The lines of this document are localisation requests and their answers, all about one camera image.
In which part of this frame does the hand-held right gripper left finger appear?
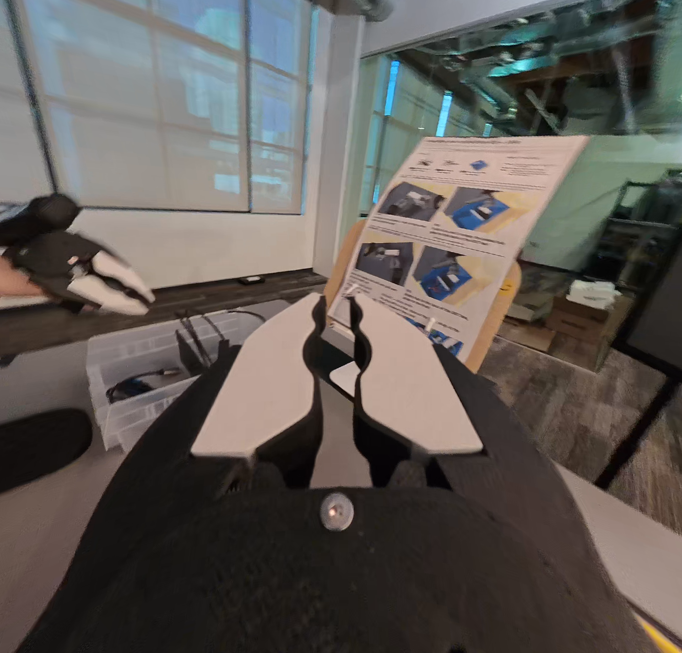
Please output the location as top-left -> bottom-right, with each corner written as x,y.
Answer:
190,292 -> 327,487

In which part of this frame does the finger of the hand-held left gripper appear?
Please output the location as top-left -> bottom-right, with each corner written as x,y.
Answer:
68,279 -> 151,316
93,252 -> 156,303

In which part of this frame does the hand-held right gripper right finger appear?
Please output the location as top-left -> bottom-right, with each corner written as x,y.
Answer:
348,293 -> 485,487

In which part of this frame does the clear plastic bin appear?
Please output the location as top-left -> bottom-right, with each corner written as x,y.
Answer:
87,301 -> 291,452

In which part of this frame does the yellow plastic bin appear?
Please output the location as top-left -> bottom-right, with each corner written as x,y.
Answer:
637,616 -> 682,653

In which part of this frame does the person's left hand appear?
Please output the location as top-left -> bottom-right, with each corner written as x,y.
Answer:
0,259 -> 43,297

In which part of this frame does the large glass window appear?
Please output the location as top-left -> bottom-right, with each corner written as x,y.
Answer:
0,0 -> 320,216

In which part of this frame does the cardboard box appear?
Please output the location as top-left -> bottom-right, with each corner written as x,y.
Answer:
546,293 -> 635,371

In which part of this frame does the white foam box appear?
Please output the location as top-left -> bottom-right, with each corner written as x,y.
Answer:
569,280 -> 620,308

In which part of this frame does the printed instruction sheet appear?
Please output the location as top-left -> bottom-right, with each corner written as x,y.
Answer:
328,135 -> 590,363

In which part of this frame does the black metal shelf rack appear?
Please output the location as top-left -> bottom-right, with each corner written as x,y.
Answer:
591,171 -> 682,291

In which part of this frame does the tangle of black cables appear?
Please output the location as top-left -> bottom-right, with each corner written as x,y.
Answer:
176,308 -> 267,377

